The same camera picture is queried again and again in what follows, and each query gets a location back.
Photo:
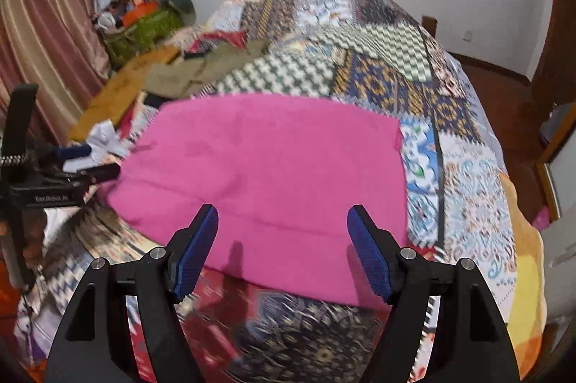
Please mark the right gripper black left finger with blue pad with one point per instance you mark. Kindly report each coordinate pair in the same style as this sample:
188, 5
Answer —
93, 341

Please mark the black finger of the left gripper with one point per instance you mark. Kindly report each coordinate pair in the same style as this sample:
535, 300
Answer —
73, 152

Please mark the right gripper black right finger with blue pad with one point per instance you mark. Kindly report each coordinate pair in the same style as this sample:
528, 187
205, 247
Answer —
471, 344

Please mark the pink pants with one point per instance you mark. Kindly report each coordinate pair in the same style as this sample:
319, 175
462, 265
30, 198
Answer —
282, 172

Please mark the yellow cardboard box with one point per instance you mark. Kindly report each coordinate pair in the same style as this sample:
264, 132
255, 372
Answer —
120, 92

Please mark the orange yellow blanket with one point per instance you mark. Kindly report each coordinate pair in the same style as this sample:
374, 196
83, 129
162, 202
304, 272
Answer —
529, 310

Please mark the olive khaki garment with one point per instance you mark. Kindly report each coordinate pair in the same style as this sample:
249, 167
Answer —
188, 77

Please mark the pink slipper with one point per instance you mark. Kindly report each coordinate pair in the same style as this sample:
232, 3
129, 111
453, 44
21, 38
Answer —
543, 219

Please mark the clutter pile with green bag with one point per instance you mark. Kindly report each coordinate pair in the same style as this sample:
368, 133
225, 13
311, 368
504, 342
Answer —
131, 27

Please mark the wooden framed mirror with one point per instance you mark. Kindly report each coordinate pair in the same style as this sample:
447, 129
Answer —
556, 166

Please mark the patchwork patterned bedspread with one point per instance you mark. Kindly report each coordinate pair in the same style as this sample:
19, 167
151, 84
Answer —
367, 53

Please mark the white wall socket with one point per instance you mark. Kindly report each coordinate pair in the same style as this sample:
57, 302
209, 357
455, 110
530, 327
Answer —
468, 36

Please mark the wooden bed post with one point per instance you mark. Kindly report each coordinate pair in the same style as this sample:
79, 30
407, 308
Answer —
429, 24

